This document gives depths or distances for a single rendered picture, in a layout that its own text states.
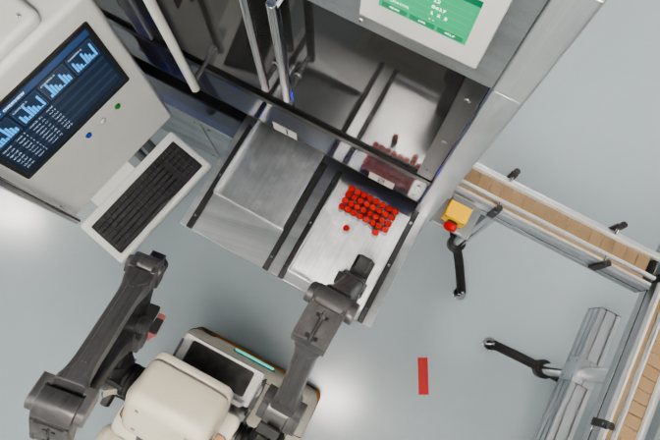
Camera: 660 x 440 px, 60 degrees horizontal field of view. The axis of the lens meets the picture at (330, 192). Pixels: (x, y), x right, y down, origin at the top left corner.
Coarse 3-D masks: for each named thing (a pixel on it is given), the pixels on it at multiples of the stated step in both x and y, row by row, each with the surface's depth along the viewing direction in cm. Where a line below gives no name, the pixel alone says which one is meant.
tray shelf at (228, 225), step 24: (216, 168) 190; (336, 168) 191; (312, 192) 188; (384, 192) 188; (216, 216) 186; (240, 216) 186; (408, 216) 186; (216, 240) 184; (240, 240) 184; (264, 240) 184; (288, 240) 184; (408, 240) 184; (384, 288) 180
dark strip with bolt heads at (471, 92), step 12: (468, 84) 101; (480, 84) 99; (456, 96) 107; (468, 96) 105; (480, 96) 103; (456, 108) 111; (468, 108) 108; (444, 120) 118; (456, 120) 115; (444, 132) 123; (456, 132) 120; (432, 144) 132; (444, 144) 129; (432, 156) 139; (444, 156) 135; (420, 168) 150; (432, 168) 146
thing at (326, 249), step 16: (336, 192) 188; (336, 208) 187; (320, 224) 185; (336, 224) 185; (352, 224) 185; (400, 224) 185; (304, 240) 181; (320, 240) 184; (336, 240) 184; (352, 240) 184; (368, 240) 184; (384, 240) 184; (304, 256) 183; (320, 256) 183; (336, 256) 183; (352, 256) 183; (368, 256) 183; (384, 256) 183; (304, 272) 181; (320, 272) 181; (336, 272) 181; (368, 288) 180
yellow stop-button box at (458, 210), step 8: (456, 200) 172; (464, 200) 172; (448, 208) 171; (456, 208) 171; (464, 208) 171; (472, 208) 171; (448, 216) 171; (456, 216) 171; (464, 216) 171; (456, 224) 173; (464, 224) 171
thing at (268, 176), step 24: (264, 144) 192; (288, 144) 192; (240, 168) 190; (264, 168) 190; (288, 168) 190; (312, 168) 190; (216, 192) 185; (240, 192) 188; (264, 192) 188; (288, 192) 188; (264, 216) 186; (288, 216) 183
